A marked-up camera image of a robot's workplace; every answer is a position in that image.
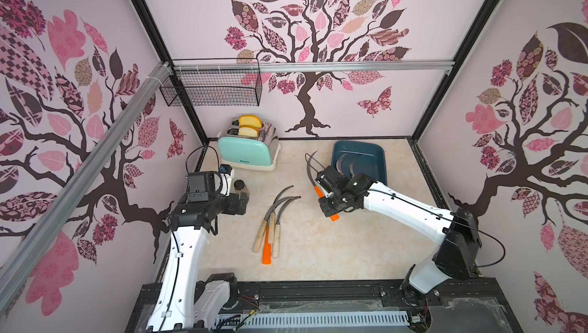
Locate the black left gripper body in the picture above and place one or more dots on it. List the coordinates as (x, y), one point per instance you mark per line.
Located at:
(227, 204)

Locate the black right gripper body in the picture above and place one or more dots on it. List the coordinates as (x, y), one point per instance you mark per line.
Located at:
(328, 193)

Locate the orange handle sickle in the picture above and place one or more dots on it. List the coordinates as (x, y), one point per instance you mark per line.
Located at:
(267, 247)
(327, 184)
(339, 162)

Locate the teal plastic storage box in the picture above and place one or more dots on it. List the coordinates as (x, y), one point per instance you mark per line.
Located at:
(373, 163)

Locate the wooden handle sickle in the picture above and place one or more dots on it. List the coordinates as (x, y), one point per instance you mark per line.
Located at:
(259, 239)
(355, 167)
(271, 216)

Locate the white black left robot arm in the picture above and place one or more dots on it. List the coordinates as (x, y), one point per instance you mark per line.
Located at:
(179, 307)

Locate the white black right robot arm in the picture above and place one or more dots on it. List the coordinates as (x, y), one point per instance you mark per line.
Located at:
(454, 232)

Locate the black lid spice jar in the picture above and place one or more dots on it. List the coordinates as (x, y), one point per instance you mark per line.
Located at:
(240, 188)

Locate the mint green toaster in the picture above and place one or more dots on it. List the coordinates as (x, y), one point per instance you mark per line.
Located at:
(258, 154)

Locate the pale bread slice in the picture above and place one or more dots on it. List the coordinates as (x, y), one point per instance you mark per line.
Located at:
(248, 132)

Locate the yellow bread slice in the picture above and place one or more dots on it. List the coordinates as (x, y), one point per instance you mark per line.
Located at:
(250, 121)

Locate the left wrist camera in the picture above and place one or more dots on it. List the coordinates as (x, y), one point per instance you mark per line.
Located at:
(208, 186)

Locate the black wire basket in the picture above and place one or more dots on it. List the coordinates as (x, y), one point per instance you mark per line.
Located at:
(214, 82)

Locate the white vented cable duct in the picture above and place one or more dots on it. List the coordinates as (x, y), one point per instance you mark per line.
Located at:
(315, 320)

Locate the aluminium rail back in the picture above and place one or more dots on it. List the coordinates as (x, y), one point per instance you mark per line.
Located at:
(313, 67)

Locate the aluminium rail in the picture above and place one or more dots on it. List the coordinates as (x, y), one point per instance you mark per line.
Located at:
(313, 67)
(20, 265)

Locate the aluminium rail left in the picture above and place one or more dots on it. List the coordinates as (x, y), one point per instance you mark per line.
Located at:
(20, 265)

